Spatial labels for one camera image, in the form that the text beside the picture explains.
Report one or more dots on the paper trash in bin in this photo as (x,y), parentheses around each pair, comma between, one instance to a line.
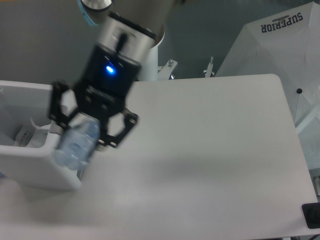
(24,136)

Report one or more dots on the clear plastic water bottle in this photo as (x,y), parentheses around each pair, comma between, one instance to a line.
(77,145)

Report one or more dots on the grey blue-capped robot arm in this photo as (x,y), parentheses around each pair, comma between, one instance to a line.
(128,30)

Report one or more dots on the white metal base frame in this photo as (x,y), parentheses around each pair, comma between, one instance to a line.
(165,72)

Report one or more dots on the white plastic packaging bag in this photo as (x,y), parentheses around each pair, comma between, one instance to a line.
(39,136)

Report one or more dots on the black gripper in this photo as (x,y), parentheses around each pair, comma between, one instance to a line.
(101,93)

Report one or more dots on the black device at table corner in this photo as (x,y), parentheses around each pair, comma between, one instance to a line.
(311,212)

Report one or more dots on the white superior umbrella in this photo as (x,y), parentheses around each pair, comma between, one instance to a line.
(286,44)

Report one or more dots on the white trash can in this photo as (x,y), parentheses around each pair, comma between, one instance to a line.
(27,104)

